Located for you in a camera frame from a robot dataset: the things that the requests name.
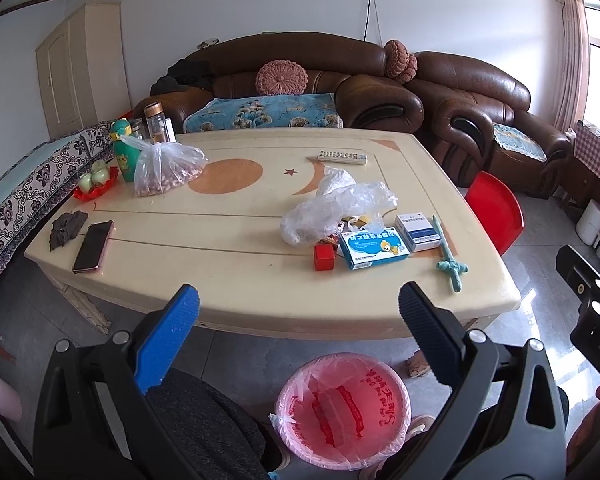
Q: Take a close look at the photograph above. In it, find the red tray with fruit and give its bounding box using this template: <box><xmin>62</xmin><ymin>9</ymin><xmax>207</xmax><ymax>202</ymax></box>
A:
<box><xmin>73</xmin><ymin>159</ymin><xmax>119</xmax><ymax>202</ymax></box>

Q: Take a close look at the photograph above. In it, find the glass jar gold lid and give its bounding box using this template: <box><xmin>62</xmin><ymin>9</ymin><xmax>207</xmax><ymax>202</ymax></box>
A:
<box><xmin>143</xmin><ymin>102</ymin><xmax>175</xmax><ymax>143</ymax></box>

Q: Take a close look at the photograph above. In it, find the white appliance on floor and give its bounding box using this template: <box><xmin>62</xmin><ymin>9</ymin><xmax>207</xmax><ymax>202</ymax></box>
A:
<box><xmin>576</xmin><ymin>200</ymin><xmax>600</xmax><ymax>246</ymax></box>

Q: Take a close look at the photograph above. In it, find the teal armchair seat cover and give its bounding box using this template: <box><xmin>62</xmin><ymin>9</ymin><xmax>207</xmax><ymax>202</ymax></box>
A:
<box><xmin>493</xmin><ymin>122</ymin><xmax>547</xmax><ymax>162</ymax></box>

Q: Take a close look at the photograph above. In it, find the dark grey folded cloth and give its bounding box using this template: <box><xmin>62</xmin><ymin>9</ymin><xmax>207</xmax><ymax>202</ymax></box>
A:
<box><xmin>50</xmin><ymin>210</ymin><xmax>88</xmax><ymax>252</ymax></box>

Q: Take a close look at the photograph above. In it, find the black smartphone pink case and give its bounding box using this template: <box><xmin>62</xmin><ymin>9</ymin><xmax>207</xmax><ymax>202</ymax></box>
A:
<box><xmin>72</xmin><ymin>220</ymin><xmax>114</xmax><ymax>274</ymax></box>

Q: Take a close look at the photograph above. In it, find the patterned blue daybed cover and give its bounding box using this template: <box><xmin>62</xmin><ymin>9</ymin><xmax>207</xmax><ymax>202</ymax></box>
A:
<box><xmin>0</xmin><ymin>122</ymin><xmax>112</xmax><ymax>277</ymax></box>

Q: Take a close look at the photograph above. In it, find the red plastic stool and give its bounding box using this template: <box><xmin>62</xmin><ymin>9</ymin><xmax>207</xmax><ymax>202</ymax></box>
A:
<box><xmin>465</xmin><ymin>171</ymin><xmax>524</xmax><ymax>255</ymax></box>

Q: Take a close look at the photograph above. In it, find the brown leather armchair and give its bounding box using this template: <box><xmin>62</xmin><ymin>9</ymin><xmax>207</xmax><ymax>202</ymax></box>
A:
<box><xmin>405</xmin><ymin>51</ymin><xmax>573</xmax><ymax>198</ymax></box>

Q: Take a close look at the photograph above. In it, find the checkered cloth side table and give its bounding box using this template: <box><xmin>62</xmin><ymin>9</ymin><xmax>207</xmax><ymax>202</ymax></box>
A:
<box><xmin>560</xmin><ymin>122</ymin><xmax>600</xmax><ymax>208</ymax></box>

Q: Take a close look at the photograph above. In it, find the plastic bag of peanuts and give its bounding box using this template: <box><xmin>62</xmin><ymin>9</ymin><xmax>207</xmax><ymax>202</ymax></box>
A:
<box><xmin>120</xmin><ymin>136</ymin><xmax>208</xmax><ymax>197</ymax></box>

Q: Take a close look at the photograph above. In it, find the cream wardrobe cabinet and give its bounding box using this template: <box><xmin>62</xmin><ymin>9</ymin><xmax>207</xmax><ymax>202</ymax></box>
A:
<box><xmin>35</xmin><ymin>2</ymin><xmax>132</xmax><ymax>140</ymax></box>

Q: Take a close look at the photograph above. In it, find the pink window curtain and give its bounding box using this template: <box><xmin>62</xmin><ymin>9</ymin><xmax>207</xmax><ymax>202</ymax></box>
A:
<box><xmin>554</xmin><ymin>0</ymin><xmax>590</xmax><ymax>132</ymax></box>

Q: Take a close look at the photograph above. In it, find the pink lined trash bin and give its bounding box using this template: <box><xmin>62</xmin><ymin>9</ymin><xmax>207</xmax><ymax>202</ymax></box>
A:
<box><xmin>270</xmin><ymin>352</ymin><xmax>412</xmax><ymax>471</ymax></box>

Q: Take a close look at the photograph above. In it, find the green toy sword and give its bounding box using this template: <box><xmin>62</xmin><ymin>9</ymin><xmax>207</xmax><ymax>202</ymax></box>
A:
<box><xmin>431</xmin><ymin>216</ymin><xmax>469</xmax><ymax>294</ymax></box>

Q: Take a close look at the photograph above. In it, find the clear plastic bag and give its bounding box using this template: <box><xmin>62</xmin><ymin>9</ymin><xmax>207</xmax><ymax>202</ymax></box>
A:
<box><xmin>280</xmin><ymin>166</ymin><xmax>398</xmax><ymax>246</ymax></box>

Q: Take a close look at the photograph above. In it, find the white remote control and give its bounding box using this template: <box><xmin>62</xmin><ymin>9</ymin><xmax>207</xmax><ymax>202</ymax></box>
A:
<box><xmin>316</xmin><ymin>150</ymin><xmax>368</xmax><ymax>166</ymax></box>

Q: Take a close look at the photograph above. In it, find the small red cube box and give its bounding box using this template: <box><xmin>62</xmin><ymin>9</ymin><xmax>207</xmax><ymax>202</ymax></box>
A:
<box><xmin>313</xmin><ymin>243</ymin><xmax>337</xmax><ymax>271</ymax></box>

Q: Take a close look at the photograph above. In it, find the green cartoon water bottle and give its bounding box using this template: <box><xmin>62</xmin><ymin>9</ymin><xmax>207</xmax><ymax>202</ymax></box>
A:
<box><xmin>109</xmin><ymin>118</ymin><xmax>140</xmax><ymax>182</ymax></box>

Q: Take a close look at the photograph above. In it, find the pink round cushion on backrest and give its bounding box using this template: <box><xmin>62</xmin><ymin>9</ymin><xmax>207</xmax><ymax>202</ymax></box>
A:
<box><xmin>385</xmin><ymin>39</ymin><xmax>418</xmax><ymax>84</ymax></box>

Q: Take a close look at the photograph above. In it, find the brown leather sofa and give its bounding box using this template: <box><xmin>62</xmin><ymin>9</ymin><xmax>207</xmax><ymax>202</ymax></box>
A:
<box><xmin>130</xmin><ymin>32</ymin><xmax>424</xmax><ymax>133</ymax></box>

